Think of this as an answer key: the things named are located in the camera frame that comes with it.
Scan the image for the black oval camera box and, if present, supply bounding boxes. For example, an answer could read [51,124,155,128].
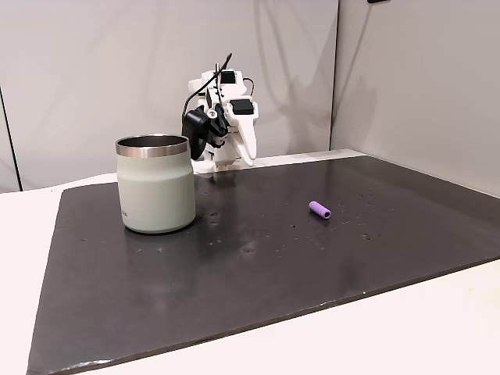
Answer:
[181,108,229,162]

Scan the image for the pale green steel-rimmed cup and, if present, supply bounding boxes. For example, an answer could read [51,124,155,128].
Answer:
[115,134,197,235]

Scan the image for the black cable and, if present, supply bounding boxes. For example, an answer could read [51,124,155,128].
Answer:
[182,53,255,120]

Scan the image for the black table mat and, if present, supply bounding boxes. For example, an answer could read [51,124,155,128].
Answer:
[26,154,500,375]

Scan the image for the purple ribbed pen grip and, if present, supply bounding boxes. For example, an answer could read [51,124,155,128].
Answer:
[308,200,332,220]

